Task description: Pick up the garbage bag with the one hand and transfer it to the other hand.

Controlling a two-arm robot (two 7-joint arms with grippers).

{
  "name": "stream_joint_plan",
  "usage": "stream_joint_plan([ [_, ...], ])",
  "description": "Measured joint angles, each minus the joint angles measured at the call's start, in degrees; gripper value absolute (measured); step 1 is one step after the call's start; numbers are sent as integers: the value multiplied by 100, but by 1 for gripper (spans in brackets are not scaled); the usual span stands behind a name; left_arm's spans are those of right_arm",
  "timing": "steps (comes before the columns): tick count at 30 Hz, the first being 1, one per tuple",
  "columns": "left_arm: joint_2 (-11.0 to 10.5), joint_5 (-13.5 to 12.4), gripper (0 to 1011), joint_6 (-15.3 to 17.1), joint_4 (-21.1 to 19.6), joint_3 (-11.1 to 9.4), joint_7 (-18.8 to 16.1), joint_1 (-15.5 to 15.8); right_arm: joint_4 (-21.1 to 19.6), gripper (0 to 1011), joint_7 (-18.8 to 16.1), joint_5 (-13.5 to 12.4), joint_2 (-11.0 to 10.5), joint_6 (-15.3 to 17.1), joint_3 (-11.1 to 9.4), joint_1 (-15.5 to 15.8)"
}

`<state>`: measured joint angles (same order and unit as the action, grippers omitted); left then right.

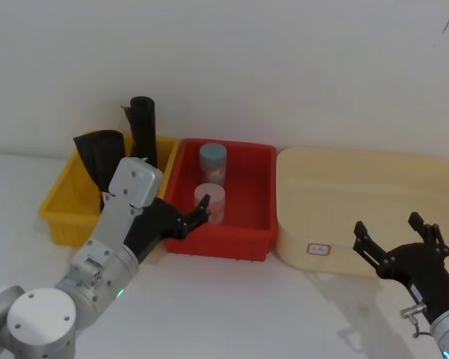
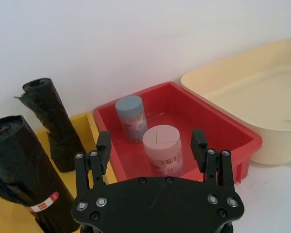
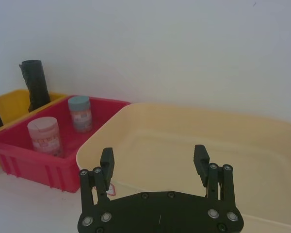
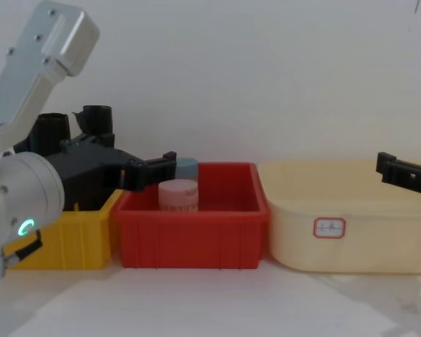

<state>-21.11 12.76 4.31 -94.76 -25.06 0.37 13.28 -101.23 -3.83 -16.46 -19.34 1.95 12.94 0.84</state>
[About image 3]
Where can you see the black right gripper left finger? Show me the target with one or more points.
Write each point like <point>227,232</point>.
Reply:
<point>107,165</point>

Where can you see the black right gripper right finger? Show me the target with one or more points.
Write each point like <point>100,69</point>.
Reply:
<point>200,162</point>

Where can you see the small white red sticker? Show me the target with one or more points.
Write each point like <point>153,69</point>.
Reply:
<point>112,190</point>

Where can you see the cream plastic bin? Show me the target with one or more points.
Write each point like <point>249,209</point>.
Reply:
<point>174,136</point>

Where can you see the red plastic bin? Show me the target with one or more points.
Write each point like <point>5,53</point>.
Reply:
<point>63,170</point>

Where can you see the jar with blue lid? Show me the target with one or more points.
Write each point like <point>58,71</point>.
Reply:
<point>80,116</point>

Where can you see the jar with pink lid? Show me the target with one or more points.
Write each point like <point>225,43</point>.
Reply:
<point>44,136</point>

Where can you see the black bag roll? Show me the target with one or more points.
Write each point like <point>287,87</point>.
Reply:
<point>36,85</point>

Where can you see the yellow plastic bin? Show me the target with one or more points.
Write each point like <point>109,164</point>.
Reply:
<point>12,106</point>

